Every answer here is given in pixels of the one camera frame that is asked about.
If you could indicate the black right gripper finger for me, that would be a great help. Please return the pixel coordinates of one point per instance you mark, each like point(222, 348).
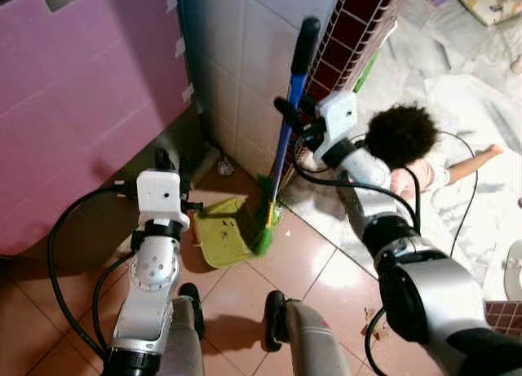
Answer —
point(289, 112)

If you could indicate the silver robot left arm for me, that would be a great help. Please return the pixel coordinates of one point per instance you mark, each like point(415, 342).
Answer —
point(155, 266)

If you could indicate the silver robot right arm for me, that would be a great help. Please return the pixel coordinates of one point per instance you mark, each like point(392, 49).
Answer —
point(440, 286)

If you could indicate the white and green plastic toy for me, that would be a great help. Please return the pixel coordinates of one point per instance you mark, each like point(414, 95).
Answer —
point(367, 72)

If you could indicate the curly haired small child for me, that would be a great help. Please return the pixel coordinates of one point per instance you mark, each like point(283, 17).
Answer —
point(400, 135)

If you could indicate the stainless steel fridge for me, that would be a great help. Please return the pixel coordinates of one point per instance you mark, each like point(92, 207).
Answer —
point(98, 221)

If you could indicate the pink sheet on fridge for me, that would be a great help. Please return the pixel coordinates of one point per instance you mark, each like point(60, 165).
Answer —
point(81, 107)

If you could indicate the grey robot left leg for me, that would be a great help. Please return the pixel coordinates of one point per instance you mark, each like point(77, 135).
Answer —
point(186, 351)

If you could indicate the grey robot leg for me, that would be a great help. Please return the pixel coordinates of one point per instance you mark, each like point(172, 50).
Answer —
point(314, 343)
point(186, 351)

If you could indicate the white round plastic lid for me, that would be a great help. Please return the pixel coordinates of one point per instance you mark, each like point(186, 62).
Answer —
point(514, 270)

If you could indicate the grey robot right leg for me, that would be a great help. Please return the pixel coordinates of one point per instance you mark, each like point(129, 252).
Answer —
point(314, 343)

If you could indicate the cream patterned pillow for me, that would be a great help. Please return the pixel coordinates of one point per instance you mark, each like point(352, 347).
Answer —
point(489, 2)

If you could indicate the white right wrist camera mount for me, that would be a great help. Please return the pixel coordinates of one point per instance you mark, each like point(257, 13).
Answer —
point(336, 123)

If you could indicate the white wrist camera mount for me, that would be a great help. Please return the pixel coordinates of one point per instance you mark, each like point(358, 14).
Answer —
point(336, 123)
point(159, 196)

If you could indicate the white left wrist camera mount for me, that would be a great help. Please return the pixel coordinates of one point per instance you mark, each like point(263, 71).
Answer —
point(159, 196)

